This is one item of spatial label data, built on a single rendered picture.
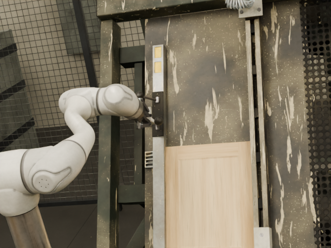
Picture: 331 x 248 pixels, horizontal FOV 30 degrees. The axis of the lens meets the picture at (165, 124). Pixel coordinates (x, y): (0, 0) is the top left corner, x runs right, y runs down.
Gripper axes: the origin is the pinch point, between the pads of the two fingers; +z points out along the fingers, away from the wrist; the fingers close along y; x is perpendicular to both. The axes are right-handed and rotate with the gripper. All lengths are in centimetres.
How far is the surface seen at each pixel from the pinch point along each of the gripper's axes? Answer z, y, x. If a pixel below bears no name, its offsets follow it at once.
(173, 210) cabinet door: 14.3, 35.9, 5.4
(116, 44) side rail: 16, -42, -22
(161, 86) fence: 12.2, -18.4, 1.2
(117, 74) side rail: 18.7, -28.3, -21.8
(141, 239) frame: 52, 45, -22
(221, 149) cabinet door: 14.3, 11.1, 26.7
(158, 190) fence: 12.2, 27.5, -0.2
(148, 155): 13.2, 11.8, -5.1
